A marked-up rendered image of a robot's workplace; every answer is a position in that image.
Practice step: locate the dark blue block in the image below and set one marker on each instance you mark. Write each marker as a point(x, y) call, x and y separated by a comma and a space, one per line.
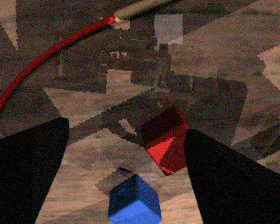
point(134, 202)

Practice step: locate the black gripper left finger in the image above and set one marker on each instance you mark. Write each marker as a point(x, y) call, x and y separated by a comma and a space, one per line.
point(29, 161)

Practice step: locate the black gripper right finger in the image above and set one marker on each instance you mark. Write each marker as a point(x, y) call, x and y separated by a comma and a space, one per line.
point(230, 188)

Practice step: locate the red block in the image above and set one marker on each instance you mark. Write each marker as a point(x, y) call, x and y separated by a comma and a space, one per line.
point(163, 138)

